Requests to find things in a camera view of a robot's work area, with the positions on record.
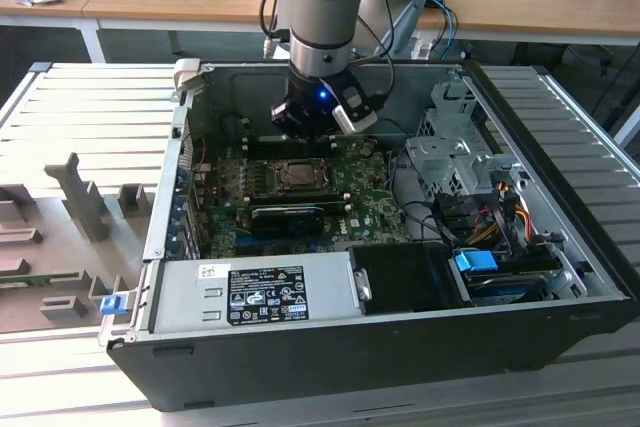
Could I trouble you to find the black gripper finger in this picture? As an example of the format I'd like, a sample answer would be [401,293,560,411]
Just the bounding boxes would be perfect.
[269,101,302,137]

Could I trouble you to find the silver CPU plate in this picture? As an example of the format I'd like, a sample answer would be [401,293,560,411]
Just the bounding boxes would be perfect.
[283,162,324,185]

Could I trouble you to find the metal socket cover frame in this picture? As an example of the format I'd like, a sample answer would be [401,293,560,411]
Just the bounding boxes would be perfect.
[273,158,332,193]

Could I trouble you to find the black RAM slot bank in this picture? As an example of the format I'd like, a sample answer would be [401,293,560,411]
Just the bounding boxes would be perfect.
[248,190,352,214]
[244,134,337,159]

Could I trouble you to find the CPU socket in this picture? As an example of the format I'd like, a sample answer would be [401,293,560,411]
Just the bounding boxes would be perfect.
[268,157,335,197]

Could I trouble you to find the black graphics card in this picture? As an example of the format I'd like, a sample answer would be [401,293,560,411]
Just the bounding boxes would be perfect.
[249,204,326,238]

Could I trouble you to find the green motherboard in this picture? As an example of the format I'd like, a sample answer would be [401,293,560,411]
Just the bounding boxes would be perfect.
[192,141,416,258]

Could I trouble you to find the metal drive cage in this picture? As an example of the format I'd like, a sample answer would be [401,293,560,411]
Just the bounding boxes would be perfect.
[404,81,526,198]

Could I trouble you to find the pale grey slanted support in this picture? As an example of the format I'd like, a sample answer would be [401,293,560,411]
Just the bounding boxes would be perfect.
[384,0,429,59]

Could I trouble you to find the black plastic shroud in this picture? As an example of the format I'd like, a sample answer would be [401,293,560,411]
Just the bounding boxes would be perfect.
[348,241,474,317]

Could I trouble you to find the silver power supply unit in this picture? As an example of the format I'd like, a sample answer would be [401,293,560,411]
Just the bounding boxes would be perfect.
[152,252,361,336]

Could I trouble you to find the blue disk carrier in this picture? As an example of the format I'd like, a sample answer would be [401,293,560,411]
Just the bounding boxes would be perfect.
[453,249,497,276]

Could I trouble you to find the black open PC case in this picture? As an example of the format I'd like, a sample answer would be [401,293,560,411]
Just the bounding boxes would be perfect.
[97,59,640,413]

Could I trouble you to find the blue case latch clip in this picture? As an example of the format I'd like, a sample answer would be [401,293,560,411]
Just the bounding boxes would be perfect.
[99,295,126,317]

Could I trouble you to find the grey parts rack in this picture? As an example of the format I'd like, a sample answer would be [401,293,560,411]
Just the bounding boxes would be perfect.
[0,151,156,333]

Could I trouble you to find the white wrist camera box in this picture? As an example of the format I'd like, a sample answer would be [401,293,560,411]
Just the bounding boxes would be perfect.
[331,85,379,134]

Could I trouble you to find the beige case latch handle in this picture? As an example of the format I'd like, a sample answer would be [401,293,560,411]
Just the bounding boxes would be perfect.
[173,59,202,93]

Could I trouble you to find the blue cable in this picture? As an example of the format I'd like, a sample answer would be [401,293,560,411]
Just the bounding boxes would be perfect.
[424,0,460,61]

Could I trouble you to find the yellow and red wires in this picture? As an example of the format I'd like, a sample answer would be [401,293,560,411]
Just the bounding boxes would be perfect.
[469,196,532,248]

